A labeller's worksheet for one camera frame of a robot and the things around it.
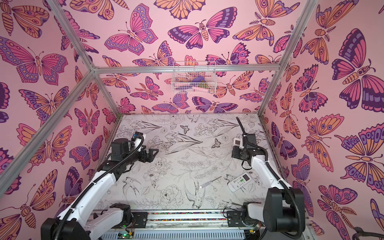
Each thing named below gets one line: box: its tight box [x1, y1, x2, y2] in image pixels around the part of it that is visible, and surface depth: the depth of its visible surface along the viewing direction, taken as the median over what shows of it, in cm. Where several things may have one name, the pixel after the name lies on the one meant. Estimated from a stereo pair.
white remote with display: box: [227, 172, 253, 192], surface depth 86 cm
